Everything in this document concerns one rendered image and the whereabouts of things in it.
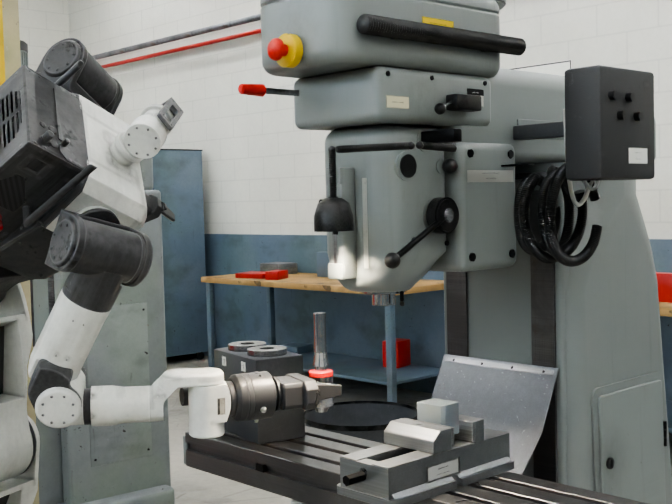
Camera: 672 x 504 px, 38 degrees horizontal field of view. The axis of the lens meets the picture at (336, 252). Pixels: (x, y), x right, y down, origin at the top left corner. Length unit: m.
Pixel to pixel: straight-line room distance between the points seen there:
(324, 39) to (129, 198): 0.44
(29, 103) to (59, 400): 0.51
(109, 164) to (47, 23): 10.04
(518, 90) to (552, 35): 4.73
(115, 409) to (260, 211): 7.19
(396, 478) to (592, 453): 0.62
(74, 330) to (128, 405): 0.18
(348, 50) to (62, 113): 0.51
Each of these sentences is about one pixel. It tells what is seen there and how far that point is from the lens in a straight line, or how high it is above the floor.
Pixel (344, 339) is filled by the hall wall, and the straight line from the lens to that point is 8.18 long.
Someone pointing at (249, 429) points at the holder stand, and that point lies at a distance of 2.21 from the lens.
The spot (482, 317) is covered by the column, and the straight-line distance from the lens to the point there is 2.26.
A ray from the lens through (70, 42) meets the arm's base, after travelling 1.97.
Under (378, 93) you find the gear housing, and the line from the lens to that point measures 1.78.
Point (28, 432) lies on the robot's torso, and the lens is 2.08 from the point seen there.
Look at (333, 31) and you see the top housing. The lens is 1.74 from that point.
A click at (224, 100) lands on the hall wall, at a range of 9.35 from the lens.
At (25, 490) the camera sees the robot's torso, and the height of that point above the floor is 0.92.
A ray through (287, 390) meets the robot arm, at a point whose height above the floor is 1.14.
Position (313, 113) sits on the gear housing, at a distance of 1.89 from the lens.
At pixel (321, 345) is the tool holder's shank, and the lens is 1.88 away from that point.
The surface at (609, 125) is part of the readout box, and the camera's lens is 1.89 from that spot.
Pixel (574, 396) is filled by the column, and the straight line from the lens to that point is 2.17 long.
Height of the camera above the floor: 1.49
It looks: 3 degrees down
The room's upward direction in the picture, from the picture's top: 1 degrees counter-clockwise
